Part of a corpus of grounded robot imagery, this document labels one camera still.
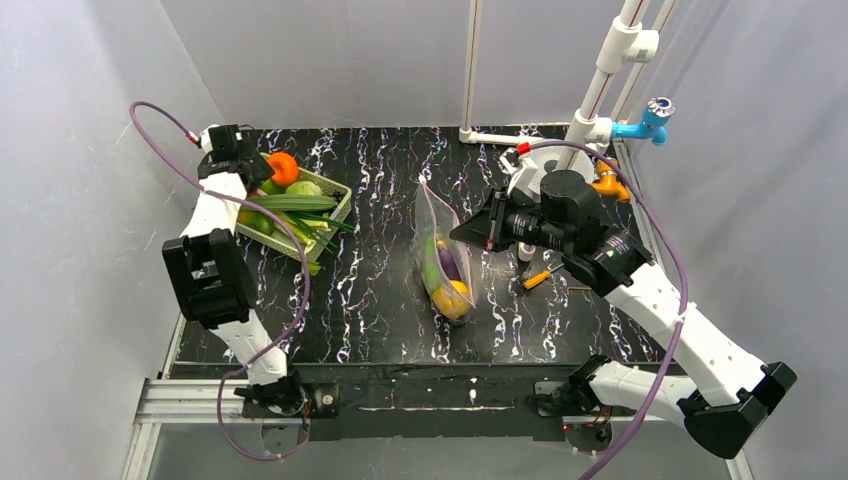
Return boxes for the yellow lemon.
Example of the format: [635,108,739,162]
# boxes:
[431,280,472,321]

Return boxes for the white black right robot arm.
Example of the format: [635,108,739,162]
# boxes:
[450,170,797,459]

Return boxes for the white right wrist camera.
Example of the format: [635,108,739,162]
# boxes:
[499,142,540,201]

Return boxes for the orange faucet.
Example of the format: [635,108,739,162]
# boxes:
[591,161,631,203]

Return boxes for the green leafy vegetable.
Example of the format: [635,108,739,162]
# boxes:
[421,237,441,293]

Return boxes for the white pipe frame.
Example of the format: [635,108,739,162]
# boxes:
[458,0,680,263]

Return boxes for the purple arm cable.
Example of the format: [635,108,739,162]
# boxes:
[529,140,690,480]
[129,100,313,463]

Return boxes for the pale green cabbage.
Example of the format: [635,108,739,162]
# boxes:
[285,180,323,196]

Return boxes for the clear zip top bag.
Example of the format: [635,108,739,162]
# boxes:
[412,175,481,325]

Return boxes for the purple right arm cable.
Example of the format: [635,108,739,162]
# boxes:
[529,140,690,480]

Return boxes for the blue faucet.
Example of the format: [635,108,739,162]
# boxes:
[610,96,676,146]

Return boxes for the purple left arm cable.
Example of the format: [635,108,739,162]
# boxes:
[129,100,313,463]

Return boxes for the cream perforated plastic basket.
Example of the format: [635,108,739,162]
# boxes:
[236,152,353,267]

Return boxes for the orange fruit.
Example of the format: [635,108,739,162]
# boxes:
[267,152,300,188]

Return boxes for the green cucumber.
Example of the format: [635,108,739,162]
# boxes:
[247,194,338,212]

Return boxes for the yellow green mango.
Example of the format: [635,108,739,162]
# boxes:
[237,210,276,236]

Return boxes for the green lettuce leaf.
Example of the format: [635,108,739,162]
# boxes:
[308,261,322,276]

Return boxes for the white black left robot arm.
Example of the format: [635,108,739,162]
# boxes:
[162,124,288,386]

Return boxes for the purple eggplant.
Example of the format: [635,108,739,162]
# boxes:
[436,239,461,281]

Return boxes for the orange handled screwdriver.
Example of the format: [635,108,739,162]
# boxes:
[522,264,564,291]

